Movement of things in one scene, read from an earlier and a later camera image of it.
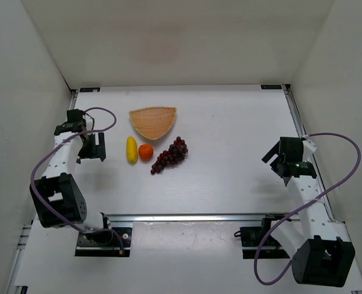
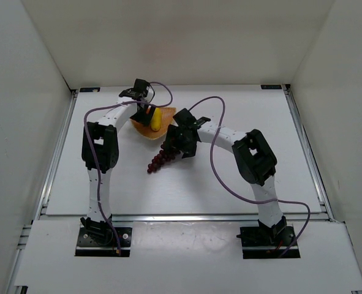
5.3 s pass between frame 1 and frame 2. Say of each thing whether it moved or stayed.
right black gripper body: moved
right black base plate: stayed
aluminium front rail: stayed
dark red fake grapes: moved
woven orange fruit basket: stayed
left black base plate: stayed
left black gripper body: moved
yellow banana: moved
